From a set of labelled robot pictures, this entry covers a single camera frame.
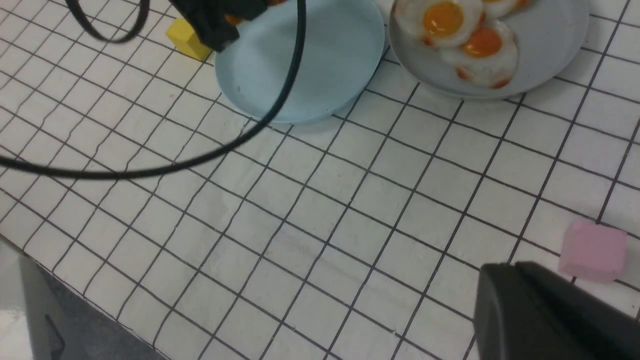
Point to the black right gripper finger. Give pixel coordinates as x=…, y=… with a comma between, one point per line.
x=524, y=311

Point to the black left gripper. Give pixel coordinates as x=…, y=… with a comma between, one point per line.
x=215, y=22

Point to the fried egg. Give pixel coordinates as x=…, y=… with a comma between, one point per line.
x=497, y=9
x=438, y=23
x=488, y=59

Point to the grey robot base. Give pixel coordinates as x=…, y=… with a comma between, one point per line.
x=41, y=319

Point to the yellow cube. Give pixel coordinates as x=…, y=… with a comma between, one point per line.
x=186, y=41

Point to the pink cube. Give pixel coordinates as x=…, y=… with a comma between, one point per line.
x=593, y=252

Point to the light blue plate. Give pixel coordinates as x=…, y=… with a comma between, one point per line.
x=344, y=42

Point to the grey egg plate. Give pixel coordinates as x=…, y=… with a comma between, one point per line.
x=548, y=33

